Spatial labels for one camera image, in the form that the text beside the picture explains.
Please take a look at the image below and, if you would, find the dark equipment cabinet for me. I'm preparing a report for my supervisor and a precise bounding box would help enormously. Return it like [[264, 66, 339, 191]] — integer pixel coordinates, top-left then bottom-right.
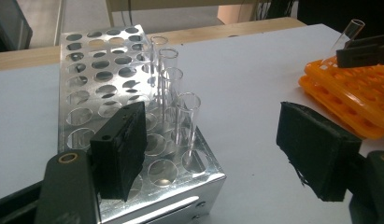
[[0, 7, 34, 53]]

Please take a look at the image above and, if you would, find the white board sheet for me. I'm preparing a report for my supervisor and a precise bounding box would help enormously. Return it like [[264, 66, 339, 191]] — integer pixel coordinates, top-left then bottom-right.
[[0, 23, 384, 224]]

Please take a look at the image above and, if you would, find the clear glass test tube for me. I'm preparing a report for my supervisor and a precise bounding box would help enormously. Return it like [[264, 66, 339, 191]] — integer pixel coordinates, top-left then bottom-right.
[[320, 18, 366, 68], [174, 91, 203, 166], [157, 47, 180, 119], [149, 35, 170, 94], [161, 66, 185, 133]]

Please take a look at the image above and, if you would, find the wooden table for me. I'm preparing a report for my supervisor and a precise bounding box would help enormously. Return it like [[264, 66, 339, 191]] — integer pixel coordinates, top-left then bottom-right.
[[0, 16, 307, 73]]

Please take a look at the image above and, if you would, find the clear test tube rack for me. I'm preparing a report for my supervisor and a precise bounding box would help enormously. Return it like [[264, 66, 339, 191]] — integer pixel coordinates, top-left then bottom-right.
[[57, 24, 228, 224]]

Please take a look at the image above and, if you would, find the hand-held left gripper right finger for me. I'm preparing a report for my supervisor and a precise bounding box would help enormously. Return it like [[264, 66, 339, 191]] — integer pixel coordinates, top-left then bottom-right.
[[276, 101, 363, 203]]

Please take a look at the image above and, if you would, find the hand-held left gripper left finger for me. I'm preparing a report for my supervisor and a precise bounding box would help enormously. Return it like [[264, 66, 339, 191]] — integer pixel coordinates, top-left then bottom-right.
[[89, 100, 149, 203]]

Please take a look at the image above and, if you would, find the peach board panel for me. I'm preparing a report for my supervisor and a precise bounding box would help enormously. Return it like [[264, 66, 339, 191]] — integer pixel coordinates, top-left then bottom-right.
[[217, 4, 260, 25]]

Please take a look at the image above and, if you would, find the orange plastic test tube rack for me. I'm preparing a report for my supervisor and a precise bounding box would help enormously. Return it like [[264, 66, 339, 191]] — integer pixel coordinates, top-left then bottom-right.
[[297, 55, 384, 140]]

